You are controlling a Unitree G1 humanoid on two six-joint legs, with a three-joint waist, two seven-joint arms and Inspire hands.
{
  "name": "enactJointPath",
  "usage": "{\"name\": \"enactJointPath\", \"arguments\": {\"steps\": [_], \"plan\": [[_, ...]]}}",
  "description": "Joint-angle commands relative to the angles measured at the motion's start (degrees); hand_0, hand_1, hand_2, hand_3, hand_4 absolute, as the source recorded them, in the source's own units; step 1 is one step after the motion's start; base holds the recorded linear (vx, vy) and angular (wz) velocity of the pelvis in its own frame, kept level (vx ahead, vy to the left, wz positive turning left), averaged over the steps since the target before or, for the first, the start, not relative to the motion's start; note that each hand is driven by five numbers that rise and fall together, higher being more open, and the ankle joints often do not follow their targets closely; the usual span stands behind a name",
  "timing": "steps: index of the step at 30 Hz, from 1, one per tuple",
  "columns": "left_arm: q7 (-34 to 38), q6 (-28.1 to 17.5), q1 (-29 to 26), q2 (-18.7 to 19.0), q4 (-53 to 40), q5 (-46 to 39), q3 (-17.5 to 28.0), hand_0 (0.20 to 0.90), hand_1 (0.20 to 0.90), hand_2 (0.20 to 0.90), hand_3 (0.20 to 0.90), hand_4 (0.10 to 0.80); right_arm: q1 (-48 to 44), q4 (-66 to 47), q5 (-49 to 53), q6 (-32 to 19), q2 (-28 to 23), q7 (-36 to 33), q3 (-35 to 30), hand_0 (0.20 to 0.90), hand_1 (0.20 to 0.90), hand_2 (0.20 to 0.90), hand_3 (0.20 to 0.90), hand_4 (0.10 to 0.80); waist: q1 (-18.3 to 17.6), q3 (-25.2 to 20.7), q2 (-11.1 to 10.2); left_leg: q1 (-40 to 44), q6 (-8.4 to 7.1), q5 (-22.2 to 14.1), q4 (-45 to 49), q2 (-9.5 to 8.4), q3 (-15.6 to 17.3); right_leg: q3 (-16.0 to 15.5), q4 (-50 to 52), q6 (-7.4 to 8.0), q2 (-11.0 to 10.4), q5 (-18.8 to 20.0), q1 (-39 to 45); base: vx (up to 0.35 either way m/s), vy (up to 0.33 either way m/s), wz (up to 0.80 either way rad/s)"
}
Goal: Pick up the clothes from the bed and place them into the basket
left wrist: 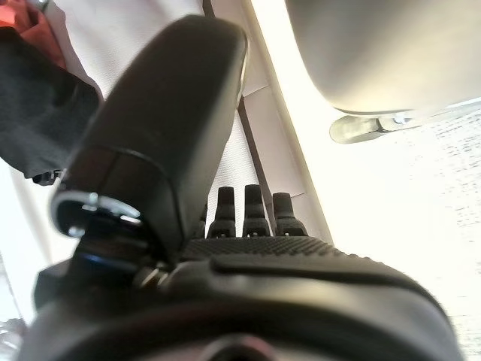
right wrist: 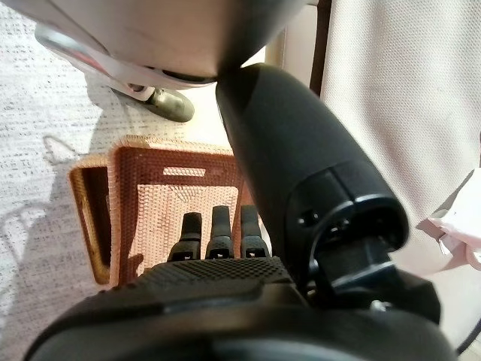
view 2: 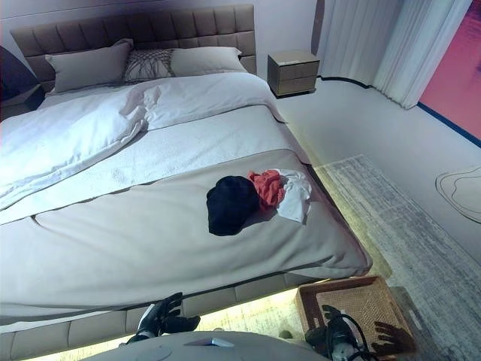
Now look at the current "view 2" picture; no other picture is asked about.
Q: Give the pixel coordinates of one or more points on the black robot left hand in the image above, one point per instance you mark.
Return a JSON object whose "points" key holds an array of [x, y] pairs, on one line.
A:
{"points": [[173, 318]]}

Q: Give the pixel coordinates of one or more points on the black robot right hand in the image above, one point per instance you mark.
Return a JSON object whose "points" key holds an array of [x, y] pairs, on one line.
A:
{"points": [[319, 335]]}

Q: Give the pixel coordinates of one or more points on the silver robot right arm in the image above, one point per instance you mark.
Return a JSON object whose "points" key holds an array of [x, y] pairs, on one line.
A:
{"points": [[343, 353]]}

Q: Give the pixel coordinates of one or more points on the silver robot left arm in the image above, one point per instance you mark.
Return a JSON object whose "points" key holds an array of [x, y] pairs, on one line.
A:
{"points": [[144, 324]]}

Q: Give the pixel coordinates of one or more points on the brown woven wicker basket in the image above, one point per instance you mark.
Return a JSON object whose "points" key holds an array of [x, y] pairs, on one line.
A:
{"points": [[357, 297]]}

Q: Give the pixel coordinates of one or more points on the beige bed cover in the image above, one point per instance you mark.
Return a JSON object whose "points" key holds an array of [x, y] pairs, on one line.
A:
{"points": [[131, 248]]}

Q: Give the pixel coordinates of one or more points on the white textured bed sheet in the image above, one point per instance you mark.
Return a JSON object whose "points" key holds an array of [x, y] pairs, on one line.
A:
{"points": [[225, 139]]}

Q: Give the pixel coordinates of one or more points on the grey robot torso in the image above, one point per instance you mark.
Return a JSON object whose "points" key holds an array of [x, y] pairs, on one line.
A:
{"points": [[195, 349]]}

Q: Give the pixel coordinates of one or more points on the black crumpled garment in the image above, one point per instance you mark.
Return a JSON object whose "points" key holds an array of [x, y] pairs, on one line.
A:
{"points": [[229, 207]]}

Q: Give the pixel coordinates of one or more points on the grey striped rug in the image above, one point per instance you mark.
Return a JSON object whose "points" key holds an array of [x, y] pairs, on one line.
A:
{"points": [[409, 233]]}

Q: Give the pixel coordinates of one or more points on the white crumpled garment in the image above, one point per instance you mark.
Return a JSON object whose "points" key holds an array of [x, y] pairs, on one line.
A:
{"points": [[297, 199]]}

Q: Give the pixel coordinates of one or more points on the red crumpled garment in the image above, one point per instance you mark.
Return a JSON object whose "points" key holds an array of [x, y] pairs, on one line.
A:
{"points": [[267, 188]]}

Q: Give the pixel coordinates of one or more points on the white rug with line pattern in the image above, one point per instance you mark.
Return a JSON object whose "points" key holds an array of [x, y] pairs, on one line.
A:
{"points": [[464, 192]]}

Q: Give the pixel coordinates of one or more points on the white duvet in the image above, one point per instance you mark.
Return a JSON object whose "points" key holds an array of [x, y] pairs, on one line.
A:
{"points": [[56, 139]]}

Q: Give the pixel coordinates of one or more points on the patterned brown cushion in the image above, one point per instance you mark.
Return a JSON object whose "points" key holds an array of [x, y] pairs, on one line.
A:
{"points": [[147, 66]]}

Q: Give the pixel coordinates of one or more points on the flat white pillow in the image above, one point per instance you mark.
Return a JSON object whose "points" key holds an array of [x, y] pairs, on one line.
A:
{"points": [[206, 60]]}

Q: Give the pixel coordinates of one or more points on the brown two-drawer nightstand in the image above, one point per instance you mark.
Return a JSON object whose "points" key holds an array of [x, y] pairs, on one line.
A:
{"points": [[295, 73]]}

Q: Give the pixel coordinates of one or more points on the dark low nightstand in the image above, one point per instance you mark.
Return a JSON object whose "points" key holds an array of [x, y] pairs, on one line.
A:
{"points": [[22, 101]]}

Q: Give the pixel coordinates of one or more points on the large beige pillow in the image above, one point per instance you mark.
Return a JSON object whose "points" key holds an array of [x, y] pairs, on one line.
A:
{"points": [[86, 67]]}

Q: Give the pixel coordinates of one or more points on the brown tufted headboard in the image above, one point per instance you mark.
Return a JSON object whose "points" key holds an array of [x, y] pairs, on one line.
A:
{"points": [[188, 26]]}

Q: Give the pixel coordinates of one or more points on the white pleated curtain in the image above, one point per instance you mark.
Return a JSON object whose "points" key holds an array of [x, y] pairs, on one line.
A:
{"points": [[360, 41]]}

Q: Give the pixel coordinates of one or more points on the beige upholstered bed frame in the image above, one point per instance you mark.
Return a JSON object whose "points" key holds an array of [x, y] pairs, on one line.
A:
{"points": [[94, 328]]}

